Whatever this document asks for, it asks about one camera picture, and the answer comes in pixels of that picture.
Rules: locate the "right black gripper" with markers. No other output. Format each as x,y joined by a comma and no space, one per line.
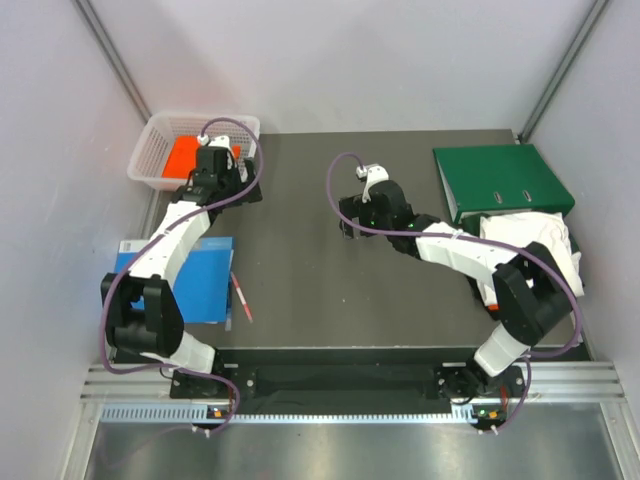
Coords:
351,208

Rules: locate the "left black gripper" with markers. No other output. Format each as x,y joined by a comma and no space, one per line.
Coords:
232,170

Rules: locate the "orange t shirt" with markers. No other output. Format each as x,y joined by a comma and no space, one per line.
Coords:
182,159

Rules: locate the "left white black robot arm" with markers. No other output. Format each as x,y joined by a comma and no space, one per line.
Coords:
140,312

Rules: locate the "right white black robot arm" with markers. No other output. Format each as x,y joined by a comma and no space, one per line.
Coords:
523,265

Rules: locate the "white plastic perforated basket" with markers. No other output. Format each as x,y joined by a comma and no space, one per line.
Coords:
165,152

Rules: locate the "blue folder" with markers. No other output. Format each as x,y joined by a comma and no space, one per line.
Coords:
203,285

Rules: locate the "red white pen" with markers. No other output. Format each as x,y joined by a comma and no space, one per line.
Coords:
241,297

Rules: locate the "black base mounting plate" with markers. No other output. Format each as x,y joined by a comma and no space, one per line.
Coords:
367,380

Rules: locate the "white t shirt pile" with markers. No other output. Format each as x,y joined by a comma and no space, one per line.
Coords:
550,230

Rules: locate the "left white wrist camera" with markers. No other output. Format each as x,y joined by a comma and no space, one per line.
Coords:
221,141

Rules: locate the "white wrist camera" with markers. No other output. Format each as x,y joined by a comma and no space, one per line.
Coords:
221,141
370,175

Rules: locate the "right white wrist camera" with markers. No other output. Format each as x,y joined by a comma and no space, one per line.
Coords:
370,175

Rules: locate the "green ring binder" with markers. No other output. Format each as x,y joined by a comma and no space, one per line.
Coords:
496,179

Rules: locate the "aluminium rail frame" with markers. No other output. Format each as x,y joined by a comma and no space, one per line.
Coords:
147,397

